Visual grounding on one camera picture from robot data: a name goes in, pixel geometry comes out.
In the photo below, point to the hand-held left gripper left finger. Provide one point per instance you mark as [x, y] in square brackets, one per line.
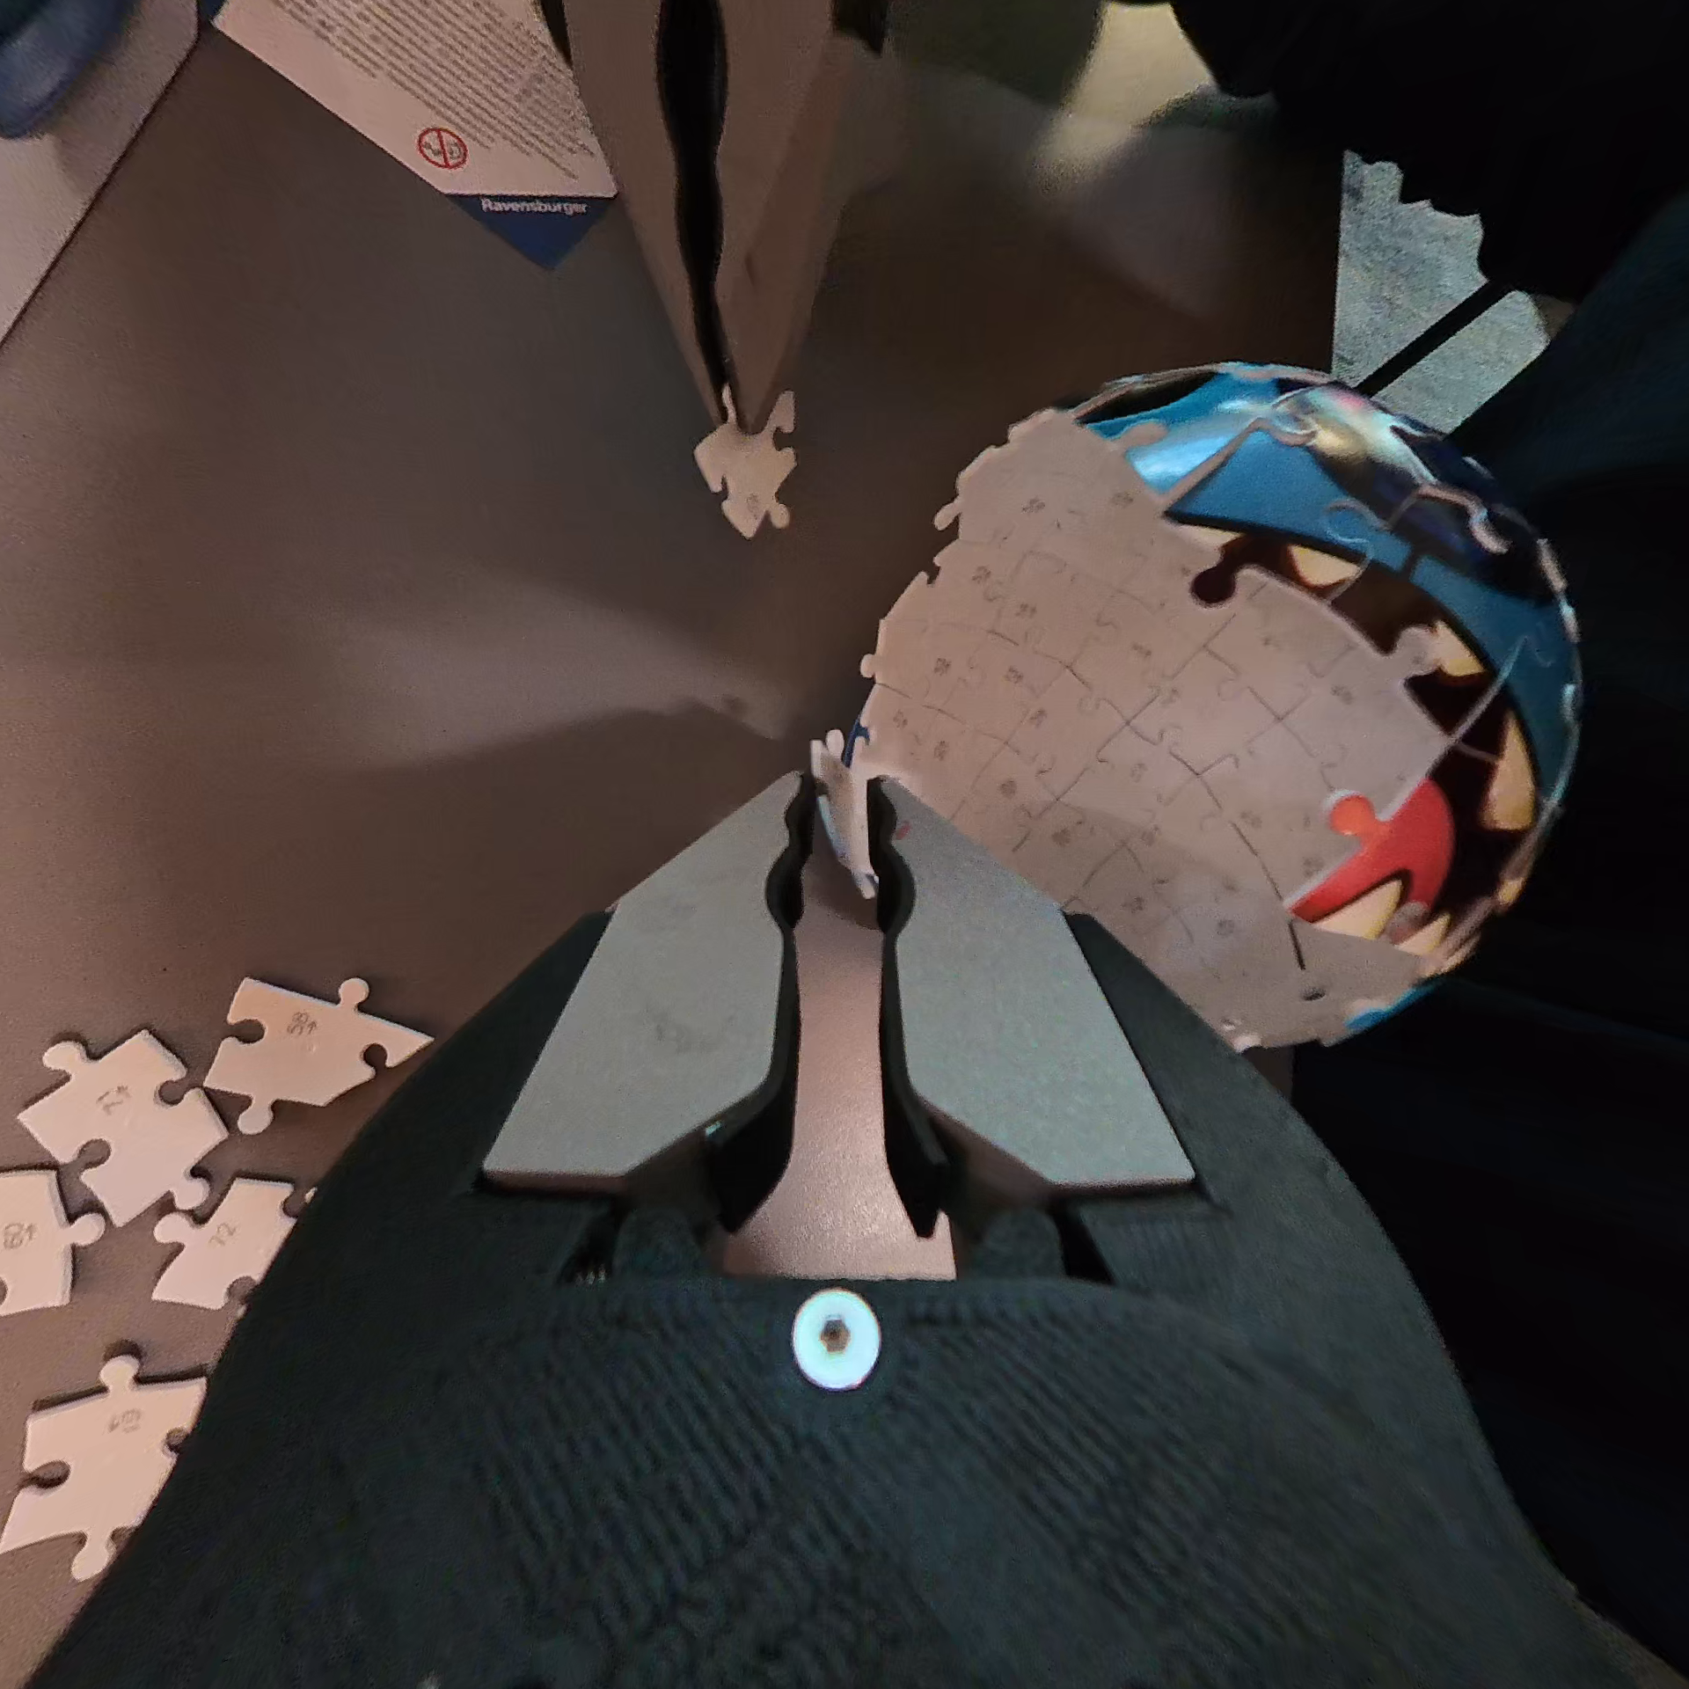
[646, 1042]

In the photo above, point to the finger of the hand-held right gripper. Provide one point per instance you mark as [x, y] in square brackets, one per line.
[619, 78]
[784, 159]

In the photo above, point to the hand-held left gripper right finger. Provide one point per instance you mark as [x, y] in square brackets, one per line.
[1030, 1042]

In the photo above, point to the blue white puzzle ball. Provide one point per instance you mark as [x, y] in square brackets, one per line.
[1123, 738]

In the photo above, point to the white puzzle piece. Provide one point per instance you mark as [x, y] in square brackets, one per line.
[753, 474]

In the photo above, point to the white puzzle pieces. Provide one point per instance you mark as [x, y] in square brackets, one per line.
[120, 1122]

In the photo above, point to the colourful cardboard puzzle box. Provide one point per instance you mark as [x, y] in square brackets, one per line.
[53, 198]

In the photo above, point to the white instruction leaflet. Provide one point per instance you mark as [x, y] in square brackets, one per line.
[435, 78]

